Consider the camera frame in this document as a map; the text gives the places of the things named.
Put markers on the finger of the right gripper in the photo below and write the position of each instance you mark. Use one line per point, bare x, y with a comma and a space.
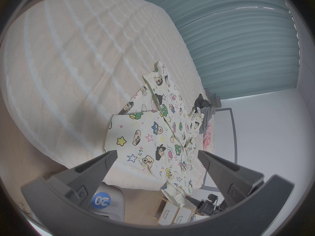
196, 201

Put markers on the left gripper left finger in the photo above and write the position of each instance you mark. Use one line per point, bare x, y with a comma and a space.
87, 177

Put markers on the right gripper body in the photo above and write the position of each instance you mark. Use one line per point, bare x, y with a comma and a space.
205, 207

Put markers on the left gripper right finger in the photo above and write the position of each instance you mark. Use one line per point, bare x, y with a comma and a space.
228, 179

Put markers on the white printed pyjama top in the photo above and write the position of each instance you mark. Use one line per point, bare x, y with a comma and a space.
152, 136

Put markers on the pile of clothes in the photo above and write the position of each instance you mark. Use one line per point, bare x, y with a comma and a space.
205, 114

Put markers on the bed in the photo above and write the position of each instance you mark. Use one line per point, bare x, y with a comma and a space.
73, 70

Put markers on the small wooden drawer table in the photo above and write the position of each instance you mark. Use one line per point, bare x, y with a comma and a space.
172, 213

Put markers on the pink garment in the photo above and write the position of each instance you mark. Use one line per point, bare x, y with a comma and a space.
208, 136

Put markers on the grey bedside table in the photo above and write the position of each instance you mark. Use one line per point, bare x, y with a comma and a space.
213, 97

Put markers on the blue-green curtain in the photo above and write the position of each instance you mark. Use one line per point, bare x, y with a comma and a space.
241, 63
196, 1

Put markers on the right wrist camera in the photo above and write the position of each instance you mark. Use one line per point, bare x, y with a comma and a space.
213, 197

